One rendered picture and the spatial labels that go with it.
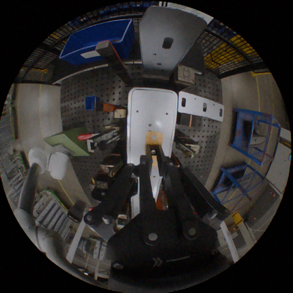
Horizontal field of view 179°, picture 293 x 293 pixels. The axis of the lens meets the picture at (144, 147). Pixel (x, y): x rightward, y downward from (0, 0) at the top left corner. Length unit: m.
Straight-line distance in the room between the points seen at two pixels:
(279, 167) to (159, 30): 7.96
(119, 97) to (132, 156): 0.47
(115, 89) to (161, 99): 0.45
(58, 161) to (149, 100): 0.78
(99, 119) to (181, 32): 0.76
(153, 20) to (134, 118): 0.37
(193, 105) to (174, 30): 0.35
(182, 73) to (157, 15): 0.29
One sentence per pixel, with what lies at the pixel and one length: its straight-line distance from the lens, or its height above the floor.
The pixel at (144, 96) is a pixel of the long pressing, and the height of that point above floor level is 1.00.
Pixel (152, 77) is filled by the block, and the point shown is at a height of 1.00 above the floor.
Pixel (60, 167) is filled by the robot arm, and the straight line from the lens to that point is 0.85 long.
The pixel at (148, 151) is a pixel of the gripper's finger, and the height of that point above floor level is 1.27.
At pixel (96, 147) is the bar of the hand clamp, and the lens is 0.26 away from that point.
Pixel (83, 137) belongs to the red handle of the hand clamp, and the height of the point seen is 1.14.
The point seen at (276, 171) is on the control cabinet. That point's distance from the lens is 8.05.
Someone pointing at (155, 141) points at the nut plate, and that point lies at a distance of 0.20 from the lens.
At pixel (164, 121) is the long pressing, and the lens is 0.43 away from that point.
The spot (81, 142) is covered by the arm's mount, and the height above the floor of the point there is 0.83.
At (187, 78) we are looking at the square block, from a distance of 0.43.
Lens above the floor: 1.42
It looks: 69 degrees down
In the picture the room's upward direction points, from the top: 177 degrees counter-clockwise
